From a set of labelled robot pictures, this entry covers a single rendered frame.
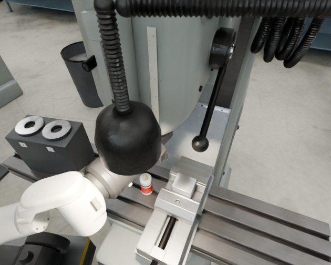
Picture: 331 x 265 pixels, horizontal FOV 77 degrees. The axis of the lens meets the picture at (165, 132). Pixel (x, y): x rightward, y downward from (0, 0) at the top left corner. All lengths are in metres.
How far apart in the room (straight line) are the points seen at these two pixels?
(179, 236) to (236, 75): 0.55
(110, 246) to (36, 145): 0.43
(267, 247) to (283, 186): 1.38
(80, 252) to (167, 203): 0.78
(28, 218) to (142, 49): 0.34
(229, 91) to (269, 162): 1.47
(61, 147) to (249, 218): 0.65
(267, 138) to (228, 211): 1.72
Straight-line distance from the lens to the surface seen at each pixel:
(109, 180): 0.42
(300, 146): 2.52
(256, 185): 2.02
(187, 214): 0.64
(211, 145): 0.92
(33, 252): 1.19
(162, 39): 0.28
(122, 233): 0.86
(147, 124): 0.20
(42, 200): 0.42
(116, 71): 0.18
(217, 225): 0.76
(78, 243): 1.36
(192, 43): 0.30
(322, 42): 4.35
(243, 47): 0.75
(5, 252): 1.30
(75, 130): 0.78
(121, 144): 0.20
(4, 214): 0.50
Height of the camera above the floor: 1.62
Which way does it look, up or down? 46 degrees down
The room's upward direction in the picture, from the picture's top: straight up
